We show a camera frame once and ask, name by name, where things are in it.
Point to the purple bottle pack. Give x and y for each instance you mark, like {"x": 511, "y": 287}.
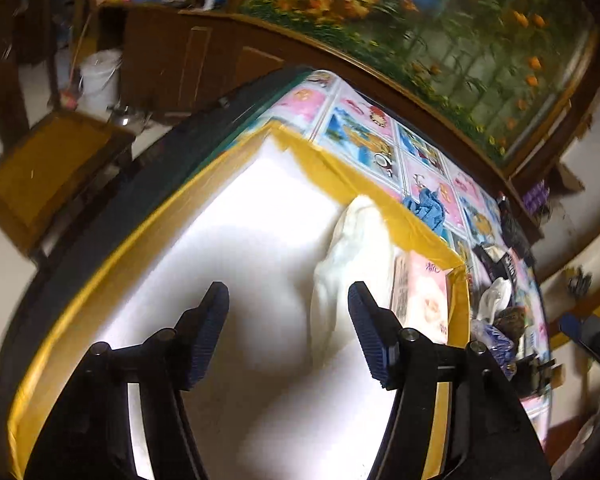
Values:
{"x": 536, "y": 196}

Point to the metal pot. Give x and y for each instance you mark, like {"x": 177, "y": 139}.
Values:
{"x": 127, "y": 117}

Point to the black printed packet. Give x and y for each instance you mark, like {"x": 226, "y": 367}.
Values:
{"x": 505, "y": 260}

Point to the brown soft item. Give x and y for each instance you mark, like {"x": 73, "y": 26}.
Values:
{"x": 512, "y": 322}

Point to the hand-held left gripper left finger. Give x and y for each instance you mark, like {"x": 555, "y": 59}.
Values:
{"x": 207, "y": 340}

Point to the blue cloth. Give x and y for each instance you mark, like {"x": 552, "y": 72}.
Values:
{"x": 427, "y": 207}

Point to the white plastic bag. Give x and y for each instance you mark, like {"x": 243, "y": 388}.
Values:
{"x": 350, "y": 270}

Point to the brown wooden cabinet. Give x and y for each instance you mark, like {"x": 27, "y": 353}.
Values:
{"x": 200, "y": 60}

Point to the wooden chair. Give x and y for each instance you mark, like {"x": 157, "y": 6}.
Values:
{"x": 45, "y": 175}

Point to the black oblong object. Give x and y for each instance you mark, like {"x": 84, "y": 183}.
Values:
{"x": 507, "y": 215}

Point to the blue white packet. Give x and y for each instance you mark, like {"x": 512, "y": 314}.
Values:
{"x": 495, "y": 345}

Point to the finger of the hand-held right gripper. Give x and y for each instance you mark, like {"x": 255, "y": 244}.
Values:
{"x": 587, "y": 332}

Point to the printed cartoon tablecloth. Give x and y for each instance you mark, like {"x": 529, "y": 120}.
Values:
{"x": 360, "y": 125}

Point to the dark metal tool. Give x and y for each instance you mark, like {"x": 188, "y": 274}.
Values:
{"x": 580, "y": 281}

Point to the large fish tank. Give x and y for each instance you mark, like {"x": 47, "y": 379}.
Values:
{"x": 430, "y": 25}

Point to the pink tissue pack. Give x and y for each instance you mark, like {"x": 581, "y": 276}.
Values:
{"x": 425, "y": 295}

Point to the white plastic bucket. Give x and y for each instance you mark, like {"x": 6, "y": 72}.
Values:
{"x": 100, "y": 80}

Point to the cardboard piece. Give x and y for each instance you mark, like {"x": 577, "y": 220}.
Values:
{"x": 567, "y": 177}

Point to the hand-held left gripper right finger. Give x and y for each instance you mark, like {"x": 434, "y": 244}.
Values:
{"x": 367, "y": 330}

